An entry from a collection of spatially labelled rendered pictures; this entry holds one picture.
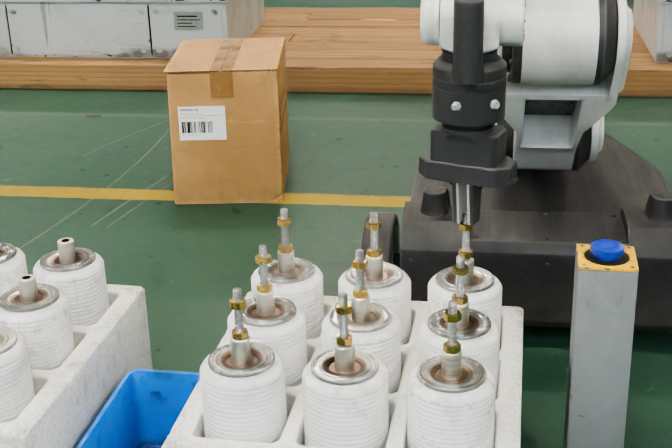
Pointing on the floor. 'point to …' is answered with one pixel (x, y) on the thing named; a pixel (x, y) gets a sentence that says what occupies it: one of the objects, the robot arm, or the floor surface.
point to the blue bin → (141, 410)
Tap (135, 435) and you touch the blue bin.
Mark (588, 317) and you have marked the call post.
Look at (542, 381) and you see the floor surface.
